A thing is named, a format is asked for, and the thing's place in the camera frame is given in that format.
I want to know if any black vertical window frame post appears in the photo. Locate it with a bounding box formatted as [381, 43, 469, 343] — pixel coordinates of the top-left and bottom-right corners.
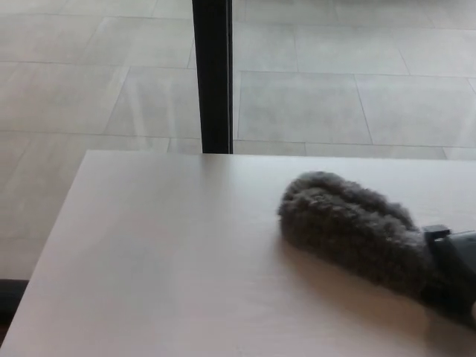
[191, 0, 235, 155]

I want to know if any grey fluffy microfibre duster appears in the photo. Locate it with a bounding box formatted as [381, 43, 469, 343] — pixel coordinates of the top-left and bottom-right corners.
[277, 170, 435, 300]

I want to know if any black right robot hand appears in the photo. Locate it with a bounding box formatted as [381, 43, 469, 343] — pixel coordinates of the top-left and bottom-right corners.
[421, 223, 476, 331]

